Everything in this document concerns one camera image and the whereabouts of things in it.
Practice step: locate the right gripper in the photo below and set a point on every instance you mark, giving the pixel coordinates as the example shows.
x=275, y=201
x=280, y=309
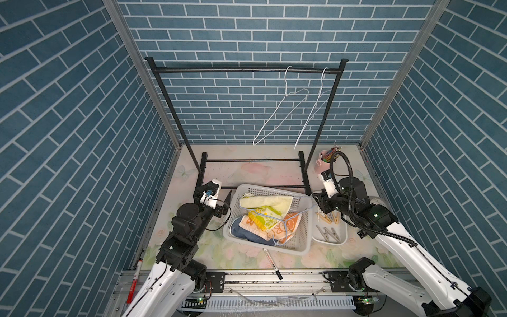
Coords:
x=322, y=200

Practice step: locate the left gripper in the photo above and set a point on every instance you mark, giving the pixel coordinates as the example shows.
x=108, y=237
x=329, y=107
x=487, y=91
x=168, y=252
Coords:
x=219, y=211

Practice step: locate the wooden clothespin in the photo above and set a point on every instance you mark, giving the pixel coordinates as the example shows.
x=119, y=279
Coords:
x=320, y=216
x=336, y=217

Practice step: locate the blue patterned towel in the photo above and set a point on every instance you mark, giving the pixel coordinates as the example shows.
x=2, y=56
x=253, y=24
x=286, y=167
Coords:
x=240, y=233

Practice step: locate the yellow green patterned towel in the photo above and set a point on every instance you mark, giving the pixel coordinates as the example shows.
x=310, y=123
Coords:
x=266, y=211

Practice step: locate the orange patterned towel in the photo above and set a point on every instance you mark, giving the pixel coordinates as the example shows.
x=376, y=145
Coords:
x=281, y=233

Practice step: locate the light blue wire hanger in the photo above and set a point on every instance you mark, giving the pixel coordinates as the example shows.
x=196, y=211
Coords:
x=270, y=227

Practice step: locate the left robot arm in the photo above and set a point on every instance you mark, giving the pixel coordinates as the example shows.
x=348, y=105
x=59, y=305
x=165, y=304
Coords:
x=175, y=274

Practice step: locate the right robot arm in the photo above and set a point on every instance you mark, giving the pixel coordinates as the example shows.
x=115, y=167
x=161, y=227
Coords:
x=439, y=292

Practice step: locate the white rectangular tray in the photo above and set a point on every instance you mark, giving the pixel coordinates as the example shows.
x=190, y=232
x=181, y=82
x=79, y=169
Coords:
x=327, y=225

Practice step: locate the pink pencil cup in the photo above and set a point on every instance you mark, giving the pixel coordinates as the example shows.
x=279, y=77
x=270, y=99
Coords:
x=323, y=160

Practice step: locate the black metal clothes rack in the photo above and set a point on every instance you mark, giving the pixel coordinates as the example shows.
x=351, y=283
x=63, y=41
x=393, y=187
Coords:
x=201, y=165

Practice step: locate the white perforated plastic basket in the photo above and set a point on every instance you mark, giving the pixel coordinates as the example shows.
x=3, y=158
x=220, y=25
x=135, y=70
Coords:
x=300, y=244

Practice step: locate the black tipped marker pen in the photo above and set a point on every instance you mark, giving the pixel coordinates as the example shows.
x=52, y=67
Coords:
x=272, y=263

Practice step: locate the red marker pen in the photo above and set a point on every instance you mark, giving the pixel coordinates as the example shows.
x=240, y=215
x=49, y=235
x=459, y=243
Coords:
x=134, y=282

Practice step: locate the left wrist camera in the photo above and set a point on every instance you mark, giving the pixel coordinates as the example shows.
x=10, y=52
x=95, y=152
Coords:
x=209, y=193

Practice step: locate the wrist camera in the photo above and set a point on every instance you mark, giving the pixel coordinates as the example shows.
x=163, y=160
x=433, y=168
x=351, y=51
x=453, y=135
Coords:
x=209, y=193
x=328, y=182

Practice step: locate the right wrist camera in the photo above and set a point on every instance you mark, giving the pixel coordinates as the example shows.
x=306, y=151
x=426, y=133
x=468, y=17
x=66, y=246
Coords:
x=328, y=182

